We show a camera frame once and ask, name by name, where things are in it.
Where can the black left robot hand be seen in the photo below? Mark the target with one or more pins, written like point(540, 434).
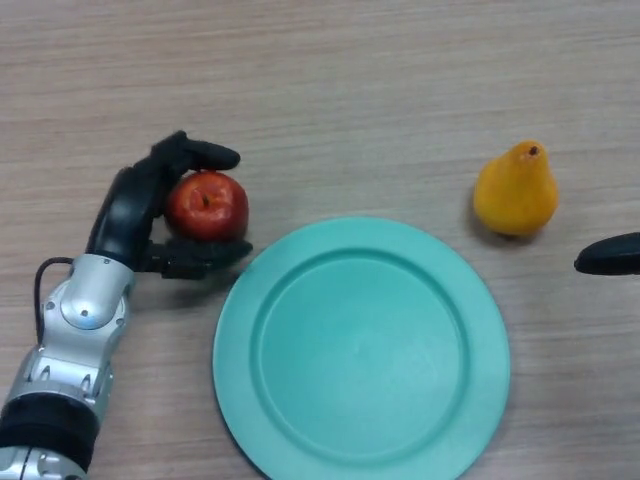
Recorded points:
point(127, 210)

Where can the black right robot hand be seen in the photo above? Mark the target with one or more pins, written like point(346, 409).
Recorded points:
point(612, 255)

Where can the red apple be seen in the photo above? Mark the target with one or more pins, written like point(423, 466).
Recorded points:
point(210, 207)

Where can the green round plate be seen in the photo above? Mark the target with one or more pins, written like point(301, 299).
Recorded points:
point(362, 360)

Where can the yellow pear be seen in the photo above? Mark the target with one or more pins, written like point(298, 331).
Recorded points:
point(517, 200)

